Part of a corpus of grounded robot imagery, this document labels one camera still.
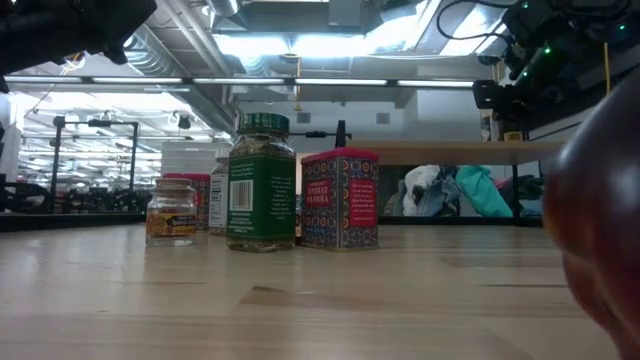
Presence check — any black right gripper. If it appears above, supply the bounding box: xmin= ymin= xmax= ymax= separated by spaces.
xmin=472 ymin=69 xmax=539 ymax=114

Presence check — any red-lid smoked paprika tin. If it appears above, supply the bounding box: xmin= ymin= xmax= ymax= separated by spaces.
xmin=162 ymin=172 xmax=212 ymax=231
xmin=299 ymin=147 xmax=380 ymax=251

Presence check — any green-lid herb jar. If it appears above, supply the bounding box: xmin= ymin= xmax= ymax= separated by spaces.
xmin=226 ymin=112 xmax=297 ymax=253

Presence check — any white-lid bagel seasoning jar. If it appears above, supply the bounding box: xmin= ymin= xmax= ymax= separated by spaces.
xmin=208 ymin=149 xmax=231 ymax=236

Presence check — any small glass spice jar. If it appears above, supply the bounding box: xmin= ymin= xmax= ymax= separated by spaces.
xmin=145 ymin=177 xmax=198 ymax=247

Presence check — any pile of clothes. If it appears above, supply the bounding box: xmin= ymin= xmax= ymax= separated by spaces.
xmin=382 ymin=164 xmax=545 ymax=219

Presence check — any dark red round object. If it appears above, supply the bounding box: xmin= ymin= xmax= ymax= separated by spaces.
xmin=542 ymin=74 xmax=640 ymax=360

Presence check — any long ceiling light strip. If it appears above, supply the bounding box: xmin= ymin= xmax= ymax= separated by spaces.
xmin=3 ymin=74 xmax=475 ymax=89

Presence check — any white box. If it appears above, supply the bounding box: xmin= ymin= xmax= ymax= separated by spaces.
xmin=160 ymin=141 xmax=231 ymax=176

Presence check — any wooden shelf with black frame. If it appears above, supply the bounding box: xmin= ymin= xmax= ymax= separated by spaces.
xmin=289 ymin=119 xmax=565 ymax=221

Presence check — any black metal workstation frame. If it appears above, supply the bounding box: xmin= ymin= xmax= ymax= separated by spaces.
xmin=52 ymin=115 xmax=140 ymax=194

